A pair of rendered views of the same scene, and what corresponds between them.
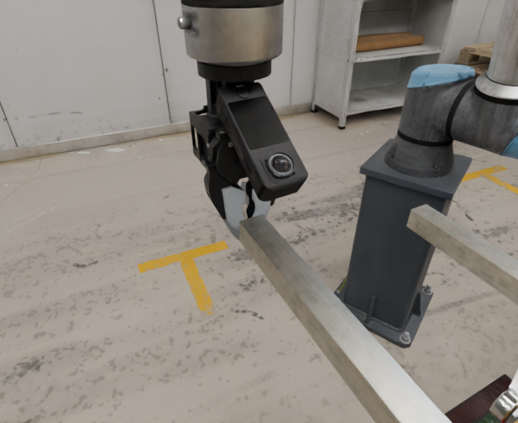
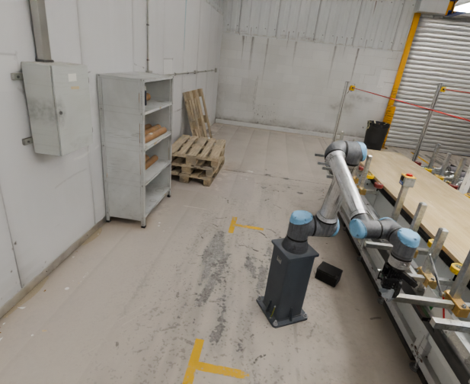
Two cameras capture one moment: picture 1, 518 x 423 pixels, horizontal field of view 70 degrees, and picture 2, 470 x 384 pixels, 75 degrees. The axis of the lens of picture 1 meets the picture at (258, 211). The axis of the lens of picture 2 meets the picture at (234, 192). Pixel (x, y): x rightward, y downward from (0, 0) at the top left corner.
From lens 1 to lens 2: 1.68 m
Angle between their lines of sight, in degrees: 54
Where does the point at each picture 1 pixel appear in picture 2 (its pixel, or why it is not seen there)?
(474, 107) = (321, 226)
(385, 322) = (295, 315)
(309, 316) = (424, 302)
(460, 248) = not seen: hidden behind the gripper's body
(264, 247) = (405, 297)
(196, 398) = not seen: outside the picture
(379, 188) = (295, 264)
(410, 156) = (302, 247)
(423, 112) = (305, 232)
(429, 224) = not seen: hidden behind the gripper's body
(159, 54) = (9, 233)
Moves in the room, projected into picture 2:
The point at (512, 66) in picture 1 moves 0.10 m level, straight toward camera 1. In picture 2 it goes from (333, 215) to (343, 222)
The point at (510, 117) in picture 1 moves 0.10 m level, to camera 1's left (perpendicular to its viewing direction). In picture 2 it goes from (333, 227) to (329, 232)
